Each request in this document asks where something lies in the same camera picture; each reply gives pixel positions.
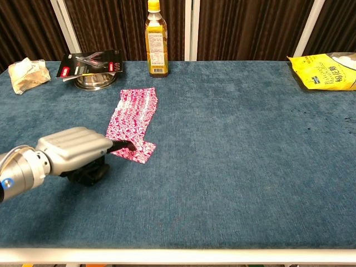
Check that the white slanted frame post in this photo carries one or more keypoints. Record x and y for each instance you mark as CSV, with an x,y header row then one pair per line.
x,y
65,25
308,27

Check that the black tool blister package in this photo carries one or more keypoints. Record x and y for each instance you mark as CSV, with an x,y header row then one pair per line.
x,y
91,64

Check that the yellow marshmallow snack bag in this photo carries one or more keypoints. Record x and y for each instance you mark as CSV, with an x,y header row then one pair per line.
x,y
320,75

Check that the yellow tea bottle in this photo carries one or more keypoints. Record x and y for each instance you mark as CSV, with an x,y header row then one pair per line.
x,y
157,41

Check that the white upright frame post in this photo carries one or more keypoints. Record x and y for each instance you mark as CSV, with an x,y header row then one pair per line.
x,y
192,27

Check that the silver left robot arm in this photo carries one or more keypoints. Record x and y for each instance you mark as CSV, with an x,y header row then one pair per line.
x,y
22,172

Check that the pink patterned cloth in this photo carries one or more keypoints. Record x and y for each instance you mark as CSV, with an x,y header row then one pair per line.
x,y
137,107

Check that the blue textured table cloth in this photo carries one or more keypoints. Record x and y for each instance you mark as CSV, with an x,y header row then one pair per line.
x,y
222,167

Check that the stainless steel bowl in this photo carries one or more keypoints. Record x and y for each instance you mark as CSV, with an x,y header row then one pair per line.
x,y
96,82

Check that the white table frame edge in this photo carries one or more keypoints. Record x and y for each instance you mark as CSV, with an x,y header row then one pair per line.
x,y
178,256

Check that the crumpled beige paper bag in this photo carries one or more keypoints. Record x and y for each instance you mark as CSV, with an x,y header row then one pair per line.
x,y
27,75

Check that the brown pleated curtain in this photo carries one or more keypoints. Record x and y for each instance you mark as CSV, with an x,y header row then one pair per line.
x,y
244,27

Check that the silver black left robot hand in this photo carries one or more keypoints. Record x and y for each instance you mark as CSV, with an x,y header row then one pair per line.
x,y
75,147

